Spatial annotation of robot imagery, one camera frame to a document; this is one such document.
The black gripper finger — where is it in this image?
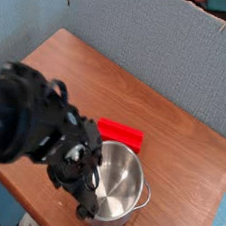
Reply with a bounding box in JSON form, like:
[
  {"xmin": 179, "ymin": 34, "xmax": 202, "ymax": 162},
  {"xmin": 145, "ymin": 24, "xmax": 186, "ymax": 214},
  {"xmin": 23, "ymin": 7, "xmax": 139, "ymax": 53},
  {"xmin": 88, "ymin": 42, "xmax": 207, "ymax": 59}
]
[{"xmin": 76, "ymin": 191, "xmax": 99, "ymax": 220}]

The stainless steel pot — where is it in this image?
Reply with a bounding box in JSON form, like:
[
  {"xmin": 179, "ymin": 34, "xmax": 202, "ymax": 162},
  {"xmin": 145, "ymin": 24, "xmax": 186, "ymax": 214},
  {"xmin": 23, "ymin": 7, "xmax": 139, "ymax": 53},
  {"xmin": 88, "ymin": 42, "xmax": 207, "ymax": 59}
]
[{"xmin": 86, "ymin": 141, "xmax": 152, "ymax": 226}]

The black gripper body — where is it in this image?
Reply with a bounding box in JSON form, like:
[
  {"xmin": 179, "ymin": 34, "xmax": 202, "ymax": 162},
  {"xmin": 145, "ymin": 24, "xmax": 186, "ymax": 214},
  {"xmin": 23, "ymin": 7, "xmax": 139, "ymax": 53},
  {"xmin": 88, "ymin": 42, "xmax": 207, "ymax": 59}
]
[{"xmin": 47, "ymin": 113, "xmax": 103, "ymax": 204}]

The grey fabric partition panel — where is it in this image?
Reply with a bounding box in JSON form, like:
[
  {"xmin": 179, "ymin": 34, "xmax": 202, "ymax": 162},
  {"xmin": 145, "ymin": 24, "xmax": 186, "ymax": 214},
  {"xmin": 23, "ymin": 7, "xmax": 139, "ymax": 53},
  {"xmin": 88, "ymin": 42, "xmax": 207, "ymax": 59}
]
[{"xmin": 67, "ymin": 0, "xmax": 226, "ymax": 138}]

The red plastic block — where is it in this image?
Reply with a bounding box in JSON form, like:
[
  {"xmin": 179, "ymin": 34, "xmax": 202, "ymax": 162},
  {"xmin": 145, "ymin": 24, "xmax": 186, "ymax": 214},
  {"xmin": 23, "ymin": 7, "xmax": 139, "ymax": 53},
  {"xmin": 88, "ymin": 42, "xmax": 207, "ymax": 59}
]
[{"xmin": 97, "ymin": 118, "xmax": 144, "ymax": 153}]

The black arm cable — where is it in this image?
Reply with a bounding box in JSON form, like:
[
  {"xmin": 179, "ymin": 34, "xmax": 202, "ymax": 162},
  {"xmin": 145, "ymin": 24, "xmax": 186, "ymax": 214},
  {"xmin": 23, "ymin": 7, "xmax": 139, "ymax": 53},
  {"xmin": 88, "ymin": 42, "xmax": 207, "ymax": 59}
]
[{"xmin": 44, "ymin": 77, "xmax": 73, "ymax": 108}]

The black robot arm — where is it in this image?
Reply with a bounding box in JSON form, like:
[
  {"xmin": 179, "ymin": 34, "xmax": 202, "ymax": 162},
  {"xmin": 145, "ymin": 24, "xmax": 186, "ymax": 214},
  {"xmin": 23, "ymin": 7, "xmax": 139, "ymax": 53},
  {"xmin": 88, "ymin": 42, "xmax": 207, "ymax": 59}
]
[{"xmin": 0, "ymin": 62, "xmax": 103, "ymax": 220}]

